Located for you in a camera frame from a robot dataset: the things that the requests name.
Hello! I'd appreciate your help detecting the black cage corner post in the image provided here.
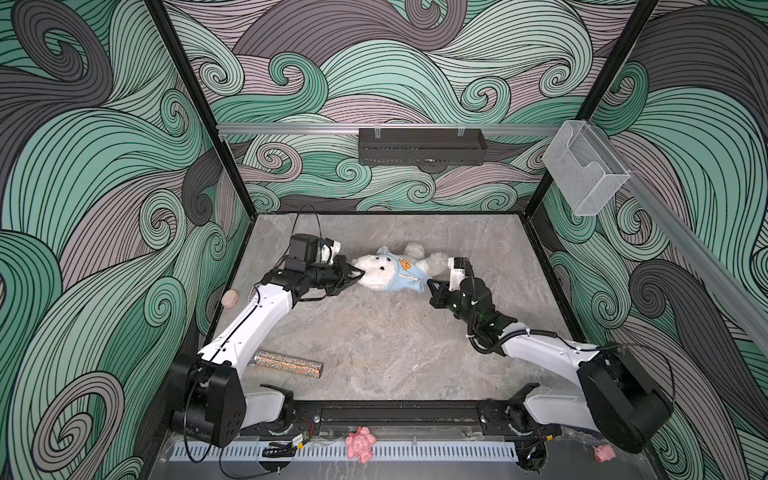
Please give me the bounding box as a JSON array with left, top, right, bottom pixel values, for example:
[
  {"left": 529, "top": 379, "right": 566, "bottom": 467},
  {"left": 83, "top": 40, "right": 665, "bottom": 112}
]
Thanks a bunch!
[{"left": 524, "top": 0, "right": 661, "bottom": 214}]

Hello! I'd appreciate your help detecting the small pink toy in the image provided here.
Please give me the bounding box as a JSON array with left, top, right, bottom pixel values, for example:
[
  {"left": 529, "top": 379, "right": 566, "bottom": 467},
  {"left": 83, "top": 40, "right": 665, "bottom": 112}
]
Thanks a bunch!
[{"left": 594, "top": 444, "right": 616, "bottom": 463}]

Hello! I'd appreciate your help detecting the aluminium rail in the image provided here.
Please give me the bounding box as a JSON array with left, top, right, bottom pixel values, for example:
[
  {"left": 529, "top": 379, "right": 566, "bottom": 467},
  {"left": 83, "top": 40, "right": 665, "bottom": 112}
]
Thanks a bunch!
[
  {"left": 595, "top": 127, "right": 767, "bottom": 353},
  {"left": 216, "top": 122, "right": 560, "bottom": 136}
]

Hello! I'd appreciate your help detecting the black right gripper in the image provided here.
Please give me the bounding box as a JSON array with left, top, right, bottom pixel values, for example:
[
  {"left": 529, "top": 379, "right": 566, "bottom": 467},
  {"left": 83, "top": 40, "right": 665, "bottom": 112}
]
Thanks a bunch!
[{"left": 429, "top": 276, "right": 481, "bottom": 331}]

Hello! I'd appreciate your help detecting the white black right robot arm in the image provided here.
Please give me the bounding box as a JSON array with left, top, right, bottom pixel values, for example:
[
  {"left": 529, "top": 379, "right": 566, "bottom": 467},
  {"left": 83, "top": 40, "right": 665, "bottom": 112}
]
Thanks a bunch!
[{"left": 427, "top": 279, "right": 674, "bottom": 453}]

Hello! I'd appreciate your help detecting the pink plush toy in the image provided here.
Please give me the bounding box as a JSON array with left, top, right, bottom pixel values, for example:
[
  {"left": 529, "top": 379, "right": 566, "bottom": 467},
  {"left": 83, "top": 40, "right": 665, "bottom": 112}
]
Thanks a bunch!
[{"left": 345, "top": 427, "right": 377, "bottom": 463}]

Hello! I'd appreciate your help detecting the clear acrylic wall bin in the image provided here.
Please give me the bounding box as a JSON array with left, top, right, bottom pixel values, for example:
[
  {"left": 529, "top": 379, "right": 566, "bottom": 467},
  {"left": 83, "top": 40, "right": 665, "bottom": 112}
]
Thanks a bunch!
[{"left": 542, "top": 120, "right": 630, "bottom": 217}]

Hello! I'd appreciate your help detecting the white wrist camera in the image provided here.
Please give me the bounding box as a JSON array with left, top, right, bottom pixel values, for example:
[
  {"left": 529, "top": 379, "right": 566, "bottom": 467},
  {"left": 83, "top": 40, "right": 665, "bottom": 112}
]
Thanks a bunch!
[
  {"left": 288, "top": 234, "right": 341, "bottom": 265},
  {"left": 447, "top": 257, "right": 471, "bottom": 291}
]

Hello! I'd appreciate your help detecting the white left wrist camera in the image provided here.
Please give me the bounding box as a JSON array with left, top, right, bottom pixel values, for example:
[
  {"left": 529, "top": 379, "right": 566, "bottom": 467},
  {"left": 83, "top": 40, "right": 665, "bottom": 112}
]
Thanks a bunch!
[{"left": 288, "top": 234, "right": 341, "bottom": 265}]

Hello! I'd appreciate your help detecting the pink round wooden block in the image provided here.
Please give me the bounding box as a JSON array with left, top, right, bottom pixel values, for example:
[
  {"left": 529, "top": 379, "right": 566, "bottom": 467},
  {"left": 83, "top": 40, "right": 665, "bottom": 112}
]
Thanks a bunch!
[{"left": 221, "top": 289, "right": 240, "bottom": 309}]

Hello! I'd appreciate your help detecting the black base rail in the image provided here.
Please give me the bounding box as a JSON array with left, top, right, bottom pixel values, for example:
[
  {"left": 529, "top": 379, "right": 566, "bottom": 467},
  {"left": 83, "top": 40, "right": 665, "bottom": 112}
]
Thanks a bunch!
[{"left": 288, "top": 399, "right": 532, "bottom": 431}]

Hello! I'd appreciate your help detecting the aluminium rail back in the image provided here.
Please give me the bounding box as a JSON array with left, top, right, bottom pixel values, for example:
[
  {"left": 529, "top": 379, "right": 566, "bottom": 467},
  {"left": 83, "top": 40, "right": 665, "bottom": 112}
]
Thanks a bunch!
[{"left": 216, "top": 122, "right": 560, "bottom": 136}]

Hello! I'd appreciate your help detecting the glitter multicolour tube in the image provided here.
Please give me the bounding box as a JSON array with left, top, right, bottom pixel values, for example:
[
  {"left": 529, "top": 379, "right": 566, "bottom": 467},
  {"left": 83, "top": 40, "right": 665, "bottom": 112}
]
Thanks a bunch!
[{"left": 249, "top": 350, "right": 323, "bottom": 379}]

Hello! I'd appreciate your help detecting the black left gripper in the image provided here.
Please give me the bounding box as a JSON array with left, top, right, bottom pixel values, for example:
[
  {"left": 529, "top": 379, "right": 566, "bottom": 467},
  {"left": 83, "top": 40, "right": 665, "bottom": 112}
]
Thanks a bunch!
[{"left": 304, "top": 255, "right": 362, "bottom": 295}]

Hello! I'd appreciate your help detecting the black wall-mounted tray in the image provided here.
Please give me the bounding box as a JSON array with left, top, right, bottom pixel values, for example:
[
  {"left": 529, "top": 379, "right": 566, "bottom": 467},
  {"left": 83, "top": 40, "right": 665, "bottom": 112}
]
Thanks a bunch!
[{"left": 358, "top": 129, "right": 488, "bottom": 167}]

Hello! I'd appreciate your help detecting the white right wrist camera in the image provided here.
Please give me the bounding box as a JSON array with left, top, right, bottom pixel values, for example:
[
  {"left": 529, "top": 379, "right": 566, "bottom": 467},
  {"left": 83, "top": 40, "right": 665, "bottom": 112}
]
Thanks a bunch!
[{"left": 447, "top": 257, "right": 471, "bottom": 291}]

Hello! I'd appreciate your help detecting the aluminium rail right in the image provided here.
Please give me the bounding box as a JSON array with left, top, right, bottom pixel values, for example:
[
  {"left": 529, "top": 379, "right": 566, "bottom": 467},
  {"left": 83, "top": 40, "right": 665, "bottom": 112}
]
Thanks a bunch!
[{"left": 595, "top": 127, "right": 767, "bottom": 353}]

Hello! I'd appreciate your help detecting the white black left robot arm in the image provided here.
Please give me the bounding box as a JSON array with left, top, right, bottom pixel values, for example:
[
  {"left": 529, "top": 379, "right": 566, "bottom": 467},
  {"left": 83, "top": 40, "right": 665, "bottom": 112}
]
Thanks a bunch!
[{"left": 164, "top": 255, "right": 365, "bottom": 447}]

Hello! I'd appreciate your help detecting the white plush teddy bear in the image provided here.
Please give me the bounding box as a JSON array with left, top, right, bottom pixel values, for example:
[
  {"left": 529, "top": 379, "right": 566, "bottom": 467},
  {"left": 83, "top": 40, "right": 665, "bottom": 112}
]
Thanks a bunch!
[{"left": 352, "top": 242, "right": 449, "bottom": 292}]

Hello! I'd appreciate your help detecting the white slotted cable duct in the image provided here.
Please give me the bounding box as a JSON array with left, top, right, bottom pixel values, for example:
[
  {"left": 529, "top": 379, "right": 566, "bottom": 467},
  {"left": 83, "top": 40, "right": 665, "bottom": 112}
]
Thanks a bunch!
[{"left": 204, "top": 440, "right": 518, "bottom": 462}]

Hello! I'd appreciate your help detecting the light blue fleece hoodie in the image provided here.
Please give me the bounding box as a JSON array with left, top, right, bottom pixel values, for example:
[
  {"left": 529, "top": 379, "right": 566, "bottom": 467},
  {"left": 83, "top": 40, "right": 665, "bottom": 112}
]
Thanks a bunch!
[{"left": 376, "top": 246, "right": 431, "bottom": 292}]

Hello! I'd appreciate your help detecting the black left corner post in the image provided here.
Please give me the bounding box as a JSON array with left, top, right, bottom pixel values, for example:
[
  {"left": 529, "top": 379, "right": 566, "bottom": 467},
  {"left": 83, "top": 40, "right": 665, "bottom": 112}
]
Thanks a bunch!
[{"left": 144, "top": 0, "right": 257, "bottom": 222}]

